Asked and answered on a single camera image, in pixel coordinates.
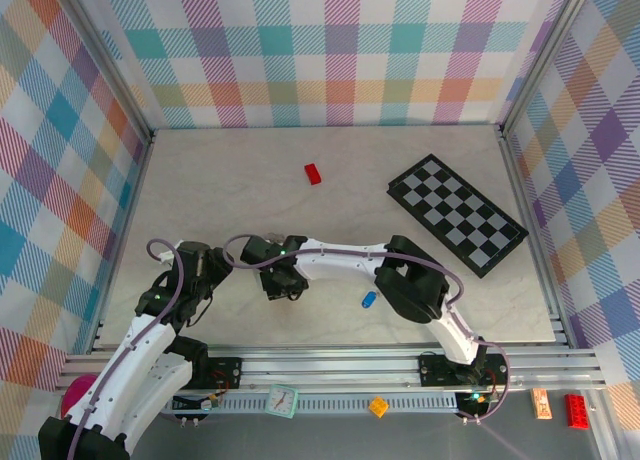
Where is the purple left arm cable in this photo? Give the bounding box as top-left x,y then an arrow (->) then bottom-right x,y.
67,238 -> 189,460

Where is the slotted grey cable duct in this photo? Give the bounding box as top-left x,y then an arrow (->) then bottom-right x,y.
164,394 -> 461,414

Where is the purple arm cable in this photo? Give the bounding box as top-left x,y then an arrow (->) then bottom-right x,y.
222,233 -> 511,424
67,238 -> 189,460

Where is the black grey chessboard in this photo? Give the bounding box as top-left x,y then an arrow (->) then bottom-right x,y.
386,153 -> 530,280

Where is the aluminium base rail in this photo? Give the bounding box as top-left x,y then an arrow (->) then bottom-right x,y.
59,347 -> 609,396

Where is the aluminium side rail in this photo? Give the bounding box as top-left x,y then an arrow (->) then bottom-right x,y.
498,124 -> 574,349
87,129 -> 157,354

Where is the aluminium frame post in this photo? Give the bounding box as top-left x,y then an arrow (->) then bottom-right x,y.
62,0 -> 155,144
499,0 -> 594,134

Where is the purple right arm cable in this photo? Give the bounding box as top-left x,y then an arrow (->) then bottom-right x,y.
222,233 -> 511,424

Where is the pink round object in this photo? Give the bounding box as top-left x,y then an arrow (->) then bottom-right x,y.
59,373 -> 99,419

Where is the teal square clock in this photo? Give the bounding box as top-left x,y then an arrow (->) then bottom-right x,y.
264,383 -> 300,420

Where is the large red toy brick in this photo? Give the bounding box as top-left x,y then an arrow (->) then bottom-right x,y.
564,393 -> 591,428

